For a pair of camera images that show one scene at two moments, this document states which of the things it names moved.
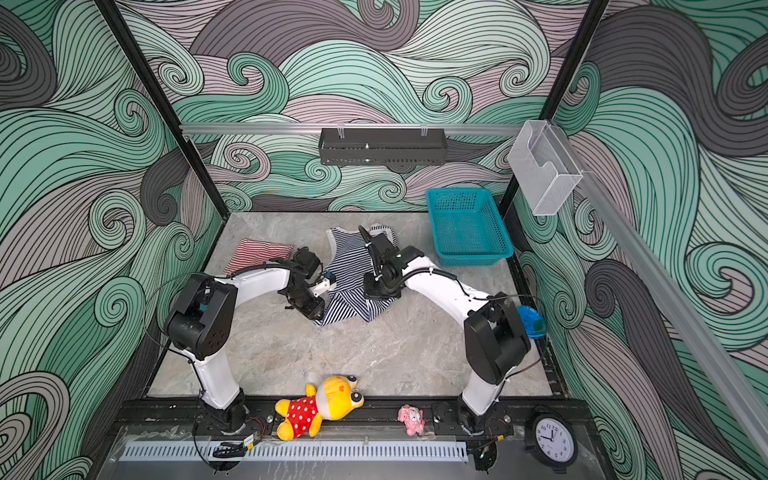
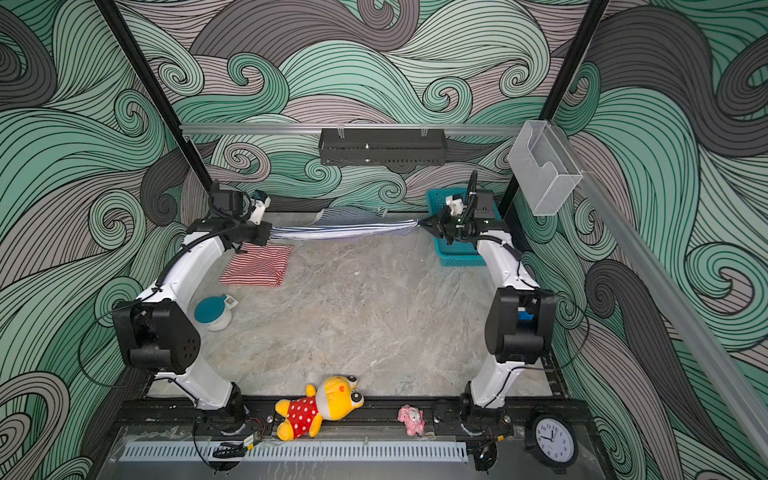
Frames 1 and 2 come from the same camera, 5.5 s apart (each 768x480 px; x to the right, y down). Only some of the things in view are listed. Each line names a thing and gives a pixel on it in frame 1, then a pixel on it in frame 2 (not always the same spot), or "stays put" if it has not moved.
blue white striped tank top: [349, 262] to [346, 223]
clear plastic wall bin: [544, 167] stays put
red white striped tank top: [254, 252] stays put
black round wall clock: [551, 440] stays put
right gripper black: [370, 290] to [441, 228]
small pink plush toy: [413, 418] stays put
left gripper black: [314, 310] to [261, 233]
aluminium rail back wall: [349, 128] stays put
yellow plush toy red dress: [334, 399] stays put
